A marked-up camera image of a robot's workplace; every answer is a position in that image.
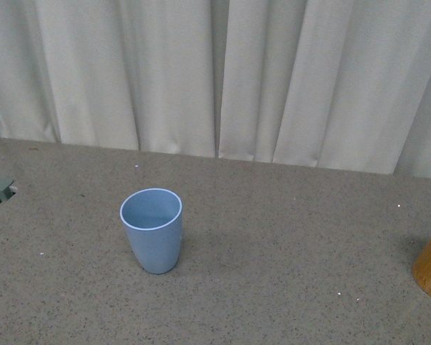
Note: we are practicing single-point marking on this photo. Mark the blue plastic cup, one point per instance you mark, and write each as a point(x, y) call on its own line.
point(153, 222)

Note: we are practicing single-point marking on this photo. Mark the white curtain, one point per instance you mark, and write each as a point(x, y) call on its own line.
point(335, 84)

